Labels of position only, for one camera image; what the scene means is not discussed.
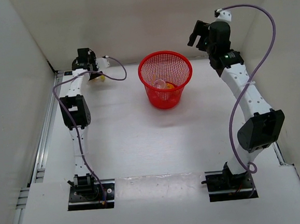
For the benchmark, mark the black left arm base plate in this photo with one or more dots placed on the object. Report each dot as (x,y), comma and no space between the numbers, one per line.
(93,201)

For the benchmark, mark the blue label left corner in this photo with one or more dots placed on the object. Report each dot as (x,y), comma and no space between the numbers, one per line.
(67,73)

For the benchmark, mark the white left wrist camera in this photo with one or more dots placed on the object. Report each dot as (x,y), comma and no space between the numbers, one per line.
(102,63)

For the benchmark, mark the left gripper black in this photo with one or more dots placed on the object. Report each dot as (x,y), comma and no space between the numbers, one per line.
(93,57)

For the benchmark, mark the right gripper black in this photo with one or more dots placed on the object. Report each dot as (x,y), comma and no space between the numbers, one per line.
(200,29)

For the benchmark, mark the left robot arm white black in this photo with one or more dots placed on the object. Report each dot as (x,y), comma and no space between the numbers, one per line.
(77,118)

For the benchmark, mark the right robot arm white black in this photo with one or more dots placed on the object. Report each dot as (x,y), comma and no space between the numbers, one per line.
(254,125)

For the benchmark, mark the orange juice bottle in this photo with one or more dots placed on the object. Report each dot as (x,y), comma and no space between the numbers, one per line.
(169,86)

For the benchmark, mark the clear bottle yellow cap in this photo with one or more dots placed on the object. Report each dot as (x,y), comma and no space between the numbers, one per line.
(94,78)

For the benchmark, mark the aluminium frame rail left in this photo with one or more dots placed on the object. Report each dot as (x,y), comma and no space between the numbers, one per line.
(34,166)

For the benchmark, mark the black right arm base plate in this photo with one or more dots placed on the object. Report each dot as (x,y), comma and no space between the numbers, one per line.
(238,188)

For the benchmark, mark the red mesh plastic bin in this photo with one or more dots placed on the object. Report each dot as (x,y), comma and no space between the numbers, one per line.
(164,75)

